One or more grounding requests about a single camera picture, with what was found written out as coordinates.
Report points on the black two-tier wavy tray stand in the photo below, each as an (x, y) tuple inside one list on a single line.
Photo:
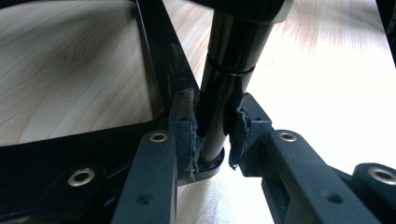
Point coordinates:
[(230, 46)]

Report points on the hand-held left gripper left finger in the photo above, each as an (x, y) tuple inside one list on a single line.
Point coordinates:
[(149, 180)]

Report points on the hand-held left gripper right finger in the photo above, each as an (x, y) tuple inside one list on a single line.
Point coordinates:
[(297, 180)]

